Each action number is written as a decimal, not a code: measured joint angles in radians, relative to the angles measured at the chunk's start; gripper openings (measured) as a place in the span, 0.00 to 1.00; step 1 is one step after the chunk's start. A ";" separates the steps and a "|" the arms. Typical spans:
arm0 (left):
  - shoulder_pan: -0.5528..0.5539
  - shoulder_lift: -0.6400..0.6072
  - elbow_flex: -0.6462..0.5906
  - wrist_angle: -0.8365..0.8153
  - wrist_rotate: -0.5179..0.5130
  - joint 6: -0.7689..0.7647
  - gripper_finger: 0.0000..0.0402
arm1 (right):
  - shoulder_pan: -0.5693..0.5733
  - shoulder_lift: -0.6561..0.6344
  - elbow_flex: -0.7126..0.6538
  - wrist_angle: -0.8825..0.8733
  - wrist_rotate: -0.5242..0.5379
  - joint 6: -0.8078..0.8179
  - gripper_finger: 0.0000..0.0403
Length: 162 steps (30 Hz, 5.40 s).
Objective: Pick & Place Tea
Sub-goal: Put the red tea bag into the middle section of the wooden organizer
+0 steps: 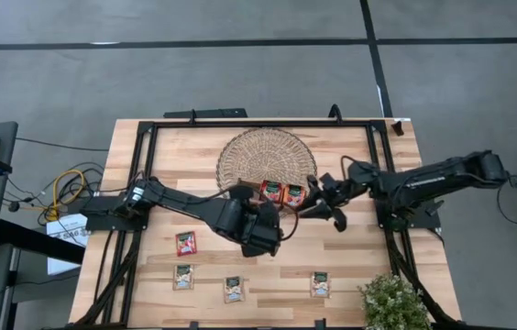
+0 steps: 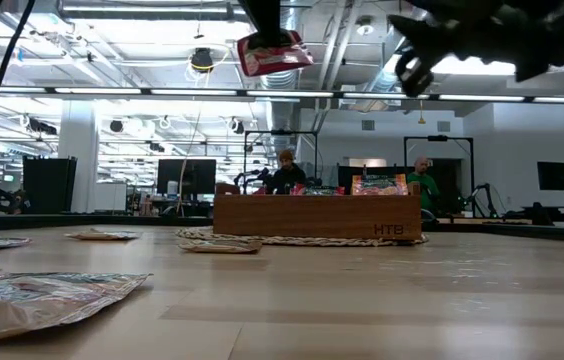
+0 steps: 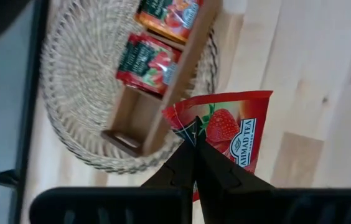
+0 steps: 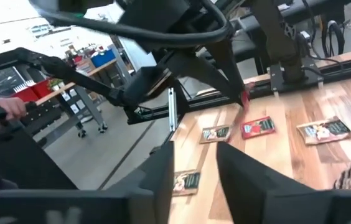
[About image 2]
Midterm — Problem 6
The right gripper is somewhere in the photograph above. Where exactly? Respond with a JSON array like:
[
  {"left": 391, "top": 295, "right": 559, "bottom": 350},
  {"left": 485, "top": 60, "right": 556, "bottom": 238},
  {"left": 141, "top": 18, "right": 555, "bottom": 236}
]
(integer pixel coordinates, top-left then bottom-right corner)
[{"left": 389, "top": 0, "right": 553, "bottom": 99}]

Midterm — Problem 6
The orange peach tea packet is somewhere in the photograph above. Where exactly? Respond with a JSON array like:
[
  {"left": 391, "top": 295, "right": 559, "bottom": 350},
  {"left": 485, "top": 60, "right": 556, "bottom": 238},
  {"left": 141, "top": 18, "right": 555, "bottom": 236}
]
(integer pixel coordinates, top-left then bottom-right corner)
[{"left": 350, "top": 173, "right": 409, "bottom": 197}]

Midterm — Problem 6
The beige vanilla tea packet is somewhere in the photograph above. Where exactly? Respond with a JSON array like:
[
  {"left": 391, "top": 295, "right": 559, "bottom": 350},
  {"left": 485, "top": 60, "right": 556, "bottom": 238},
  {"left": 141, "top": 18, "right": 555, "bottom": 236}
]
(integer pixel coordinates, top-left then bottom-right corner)
[
  {"left": 177, "top": 238, "right": 264, "bottom": 255},
  {"left": 0, "top": 269, "right": 154, "bottom": 345},
  {"left": 64, "top": 228, "right": 142, "bottom": 242}
]

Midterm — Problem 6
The wooden three-compartment tea box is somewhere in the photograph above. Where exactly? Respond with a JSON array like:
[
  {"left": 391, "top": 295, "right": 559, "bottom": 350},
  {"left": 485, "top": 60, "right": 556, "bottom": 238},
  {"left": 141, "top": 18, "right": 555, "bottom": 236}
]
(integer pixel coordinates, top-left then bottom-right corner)
[{"left": 212, "top": 182, "right": 423, "bottom": 242}]

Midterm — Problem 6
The black round ceiling lamp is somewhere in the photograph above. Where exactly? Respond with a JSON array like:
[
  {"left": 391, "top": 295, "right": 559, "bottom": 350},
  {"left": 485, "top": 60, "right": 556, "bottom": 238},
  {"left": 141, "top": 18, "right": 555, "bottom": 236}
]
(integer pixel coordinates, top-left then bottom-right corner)
[{"left": 189, "top": 47, "right": 216, "bottom": 74}]

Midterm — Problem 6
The person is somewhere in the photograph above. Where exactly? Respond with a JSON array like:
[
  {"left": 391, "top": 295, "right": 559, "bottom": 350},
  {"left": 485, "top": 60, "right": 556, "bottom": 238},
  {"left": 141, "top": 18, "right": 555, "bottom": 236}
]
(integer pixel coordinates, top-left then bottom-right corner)
[
  {"left": 265, "top": 148, "right": 309, "bottom": 196},
  {"left": 405, "top": 155, "right": 442, "bottom": 214}
]

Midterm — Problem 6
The long LED light bar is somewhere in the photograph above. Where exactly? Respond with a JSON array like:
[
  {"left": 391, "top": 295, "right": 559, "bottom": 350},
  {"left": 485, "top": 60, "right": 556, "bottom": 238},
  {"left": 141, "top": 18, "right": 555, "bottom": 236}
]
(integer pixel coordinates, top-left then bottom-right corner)
[{"left": 0, "top": 84, "right": 564, "bottom": 105}]

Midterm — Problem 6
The round woven straw placemat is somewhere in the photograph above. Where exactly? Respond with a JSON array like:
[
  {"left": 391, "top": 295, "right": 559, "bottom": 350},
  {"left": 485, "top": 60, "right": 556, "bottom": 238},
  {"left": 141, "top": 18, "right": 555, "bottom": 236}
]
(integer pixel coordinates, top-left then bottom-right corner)
[{"left": 175, "top": 225, "right": 429, "bottom": 249}]

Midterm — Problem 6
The black tall cabinet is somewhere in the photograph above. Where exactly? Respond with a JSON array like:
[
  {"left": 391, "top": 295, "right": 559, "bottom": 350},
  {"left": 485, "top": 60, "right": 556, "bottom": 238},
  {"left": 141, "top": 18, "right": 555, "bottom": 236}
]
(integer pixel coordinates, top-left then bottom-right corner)
[{"left": 22, "top": 155, "right": 78, "bottom": 215}]

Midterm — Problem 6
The silver ventilation duct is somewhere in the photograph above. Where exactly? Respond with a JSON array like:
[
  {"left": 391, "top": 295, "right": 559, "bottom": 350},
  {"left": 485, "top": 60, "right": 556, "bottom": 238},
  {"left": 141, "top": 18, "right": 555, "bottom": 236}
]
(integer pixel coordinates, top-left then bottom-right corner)
[{"left": 260, "top": 69, "right": 303, "bottom": 149}]

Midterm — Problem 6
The black gantry frame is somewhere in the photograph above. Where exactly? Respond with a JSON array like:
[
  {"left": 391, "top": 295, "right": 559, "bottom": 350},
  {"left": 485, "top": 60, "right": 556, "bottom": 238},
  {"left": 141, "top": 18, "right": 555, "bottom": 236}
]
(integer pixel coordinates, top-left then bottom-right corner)
[
  {"left": 403, "top": 134, "right": 476, "bottom": 217},
  {"left": 243, "top": 129, "right": 320, "bottom": 195}
]

